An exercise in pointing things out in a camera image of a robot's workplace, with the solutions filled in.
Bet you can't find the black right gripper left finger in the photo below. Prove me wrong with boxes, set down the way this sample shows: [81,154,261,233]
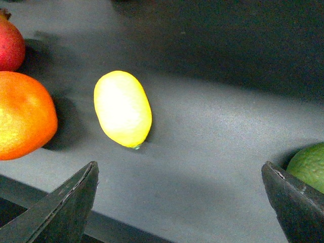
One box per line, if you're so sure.
[1,161,99,242]

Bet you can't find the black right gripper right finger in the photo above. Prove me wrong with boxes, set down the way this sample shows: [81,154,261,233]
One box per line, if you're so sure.
[261,162,323,242]

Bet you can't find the yellow lemon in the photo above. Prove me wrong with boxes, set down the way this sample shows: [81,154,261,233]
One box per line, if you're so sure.
[94,70,152,149]

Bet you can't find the green lime front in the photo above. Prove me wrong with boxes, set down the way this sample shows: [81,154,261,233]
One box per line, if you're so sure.
[286,142,323,193]

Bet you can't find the large front orange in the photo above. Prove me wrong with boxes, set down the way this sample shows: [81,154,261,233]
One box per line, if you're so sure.
[1,71,58,160]

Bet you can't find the red pomegranate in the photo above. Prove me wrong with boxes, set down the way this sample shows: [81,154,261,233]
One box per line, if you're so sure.
[1,8,26,71]

